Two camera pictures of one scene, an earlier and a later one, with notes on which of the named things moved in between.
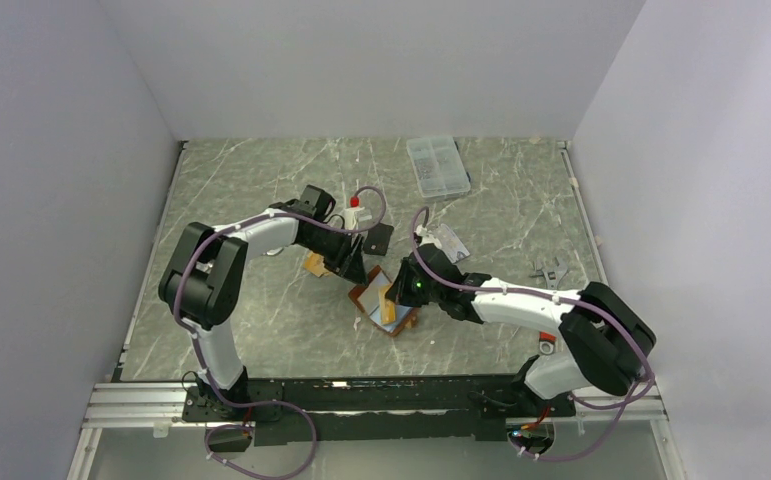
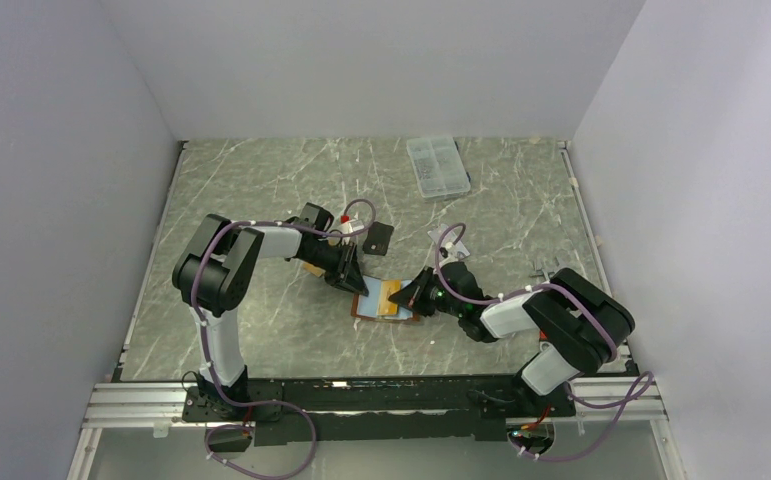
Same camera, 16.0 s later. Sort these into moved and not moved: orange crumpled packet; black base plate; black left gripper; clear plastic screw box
Moved: black left gripper
Not moved: black base plate; clear plastic screw box; orange crumpled packet
